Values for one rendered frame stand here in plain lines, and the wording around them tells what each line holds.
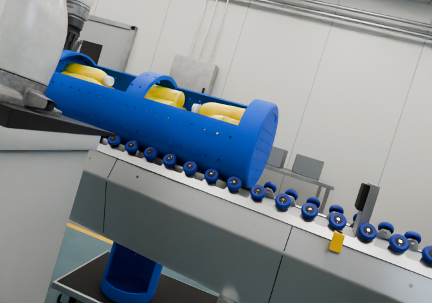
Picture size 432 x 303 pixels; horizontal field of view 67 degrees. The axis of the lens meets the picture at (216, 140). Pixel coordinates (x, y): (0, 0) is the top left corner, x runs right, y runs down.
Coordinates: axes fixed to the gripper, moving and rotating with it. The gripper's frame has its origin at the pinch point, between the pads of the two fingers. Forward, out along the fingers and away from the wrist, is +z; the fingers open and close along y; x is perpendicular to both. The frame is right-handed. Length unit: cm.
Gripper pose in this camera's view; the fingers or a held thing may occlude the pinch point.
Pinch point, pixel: (60, 66)
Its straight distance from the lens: 150.1
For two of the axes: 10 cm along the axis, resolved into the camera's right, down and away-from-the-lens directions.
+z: -3.0, 9.5, 0.3
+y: -3.3, -0.7, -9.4
